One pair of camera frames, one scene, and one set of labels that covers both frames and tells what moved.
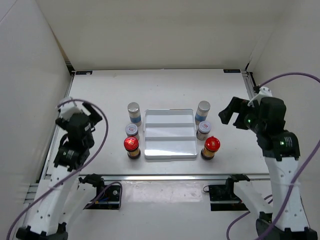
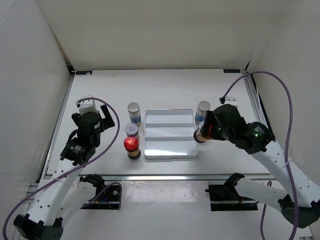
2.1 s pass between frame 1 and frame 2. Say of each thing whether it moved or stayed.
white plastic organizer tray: stayed
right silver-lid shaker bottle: stayed
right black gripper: moved
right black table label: stayed
